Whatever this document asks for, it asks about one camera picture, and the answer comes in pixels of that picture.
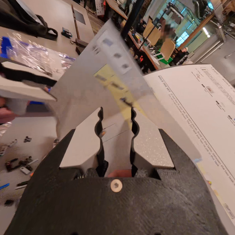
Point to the black backpack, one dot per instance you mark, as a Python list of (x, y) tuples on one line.
[(18, 18)]

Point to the green plastic crate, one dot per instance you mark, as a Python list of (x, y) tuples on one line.
[(168, 60)]

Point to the blue plastic bin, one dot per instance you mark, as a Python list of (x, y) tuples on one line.
[(5, 45)]

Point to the tan wooden chair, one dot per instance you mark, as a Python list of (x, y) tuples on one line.
[(168, 49), (152, 34)]

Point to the lego instruction booklet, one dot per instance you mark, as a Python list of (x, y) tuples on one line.
[(82, 91)]

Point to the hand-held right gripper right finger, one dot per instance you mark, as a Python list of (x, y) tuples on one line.
[(152, 146)]

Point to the white printed task sheet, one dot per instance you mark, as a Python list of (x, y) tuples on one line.
[(183, 110)]

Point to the pile of lego pieces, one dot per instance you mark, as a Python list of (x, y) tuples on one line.
[(27, 139)]

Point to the grey table hatch panel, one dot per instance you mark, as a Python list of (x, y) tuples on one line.
[(79, 16)]

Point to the small blue black device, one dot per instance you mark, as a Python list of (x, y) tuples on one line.
[(66, 33)]

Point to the long wooden workbench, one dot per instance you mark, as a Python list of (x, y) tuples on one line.
[(146, 53), (114, 7)]

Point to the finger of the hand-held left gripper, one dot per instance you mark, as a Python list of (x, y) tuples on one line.
[(18, 67), (22, 90)]

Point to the person's left hand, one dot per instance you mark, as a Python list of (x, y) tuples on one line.
[(8, 115)]

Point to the black power adapter box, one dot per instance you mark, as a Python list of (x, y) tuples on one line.
[(79, 50)]

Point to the black metal pole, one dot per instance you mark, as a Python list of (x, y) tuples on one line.
[(132, 16)]

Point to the white hanging printed sheet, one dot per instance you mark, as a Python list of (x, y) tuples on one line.
[(101, 7)]

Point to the large clear plastic parts bag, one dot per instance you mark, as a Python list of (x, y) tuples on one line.
[(36, 53)]

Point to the empty clear plastic bag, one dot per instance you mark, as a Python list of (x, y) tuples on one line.
[(4, 129)]

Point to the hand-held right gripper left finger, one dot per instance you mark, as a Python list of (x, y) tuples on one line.
[(82, 146)]

